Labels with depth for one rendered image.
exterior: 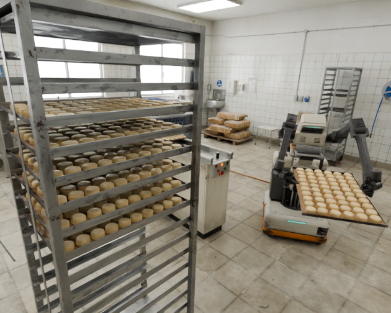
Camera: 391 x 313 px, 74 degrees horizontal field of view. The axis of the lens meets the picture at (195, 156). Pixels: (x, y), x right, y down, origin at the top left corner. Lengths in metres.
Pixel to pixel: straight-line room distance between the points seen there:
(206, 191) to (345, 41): 4.64
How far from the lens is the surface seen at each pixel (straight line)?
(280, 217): 2.87
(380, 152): 6.21
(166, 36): 1.03
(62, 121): 0.85
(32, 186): 1.14
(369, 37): 6.21
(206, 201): 2.57
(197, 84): 1.11
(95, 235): 1.07
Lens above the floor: 1.65
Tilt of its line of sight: 18 degrees down
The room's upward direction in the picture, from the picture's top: 2 degrees clockwise
